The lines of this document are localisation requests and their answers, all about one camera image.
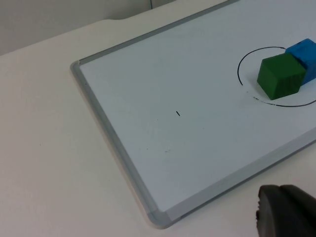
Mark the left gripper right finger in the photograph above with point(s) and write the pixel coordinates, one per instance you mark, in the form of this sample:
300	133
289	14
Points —
303	214

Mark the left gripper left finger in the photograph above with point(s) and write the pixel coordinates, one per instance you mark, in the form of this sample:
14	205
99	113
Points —
271	212

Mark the green cube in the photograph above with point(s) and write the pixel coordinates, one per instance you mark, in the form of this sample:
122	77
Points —
279	76

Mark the blue cube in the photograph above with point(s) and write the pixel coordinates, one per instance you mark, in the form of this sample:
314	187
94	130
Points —
304	53

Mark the grey-framed whiteboard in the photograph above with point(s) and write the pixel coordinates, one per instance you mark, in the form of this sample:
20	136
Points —
172	86

